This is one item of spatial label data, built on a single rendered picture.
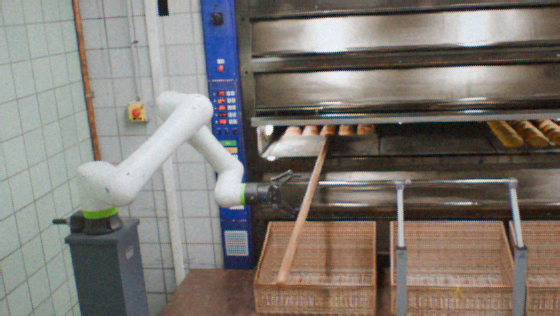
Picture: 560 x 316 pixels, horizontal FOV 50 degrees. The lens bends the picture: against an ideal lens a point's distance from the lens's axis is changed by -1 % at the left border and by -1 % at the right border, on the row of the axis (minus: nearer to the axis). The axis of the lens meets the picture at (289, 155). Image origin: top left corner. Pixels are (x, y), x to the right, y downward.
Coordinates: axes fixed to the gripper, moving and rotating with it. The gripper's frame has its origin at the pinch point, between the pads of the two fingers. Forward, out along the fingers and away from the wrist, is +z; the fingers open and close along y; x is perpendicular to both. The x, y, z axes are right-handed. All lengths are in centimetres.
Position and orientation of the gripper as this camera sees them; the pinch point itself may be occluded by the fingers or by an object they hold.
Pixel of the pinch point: (308, 193)
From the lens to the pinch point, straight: 249.3
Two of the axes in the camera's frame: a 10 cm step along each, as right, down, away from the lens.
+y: 0.6, 9.7, 2.5
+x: -1.4, 2.6, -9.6
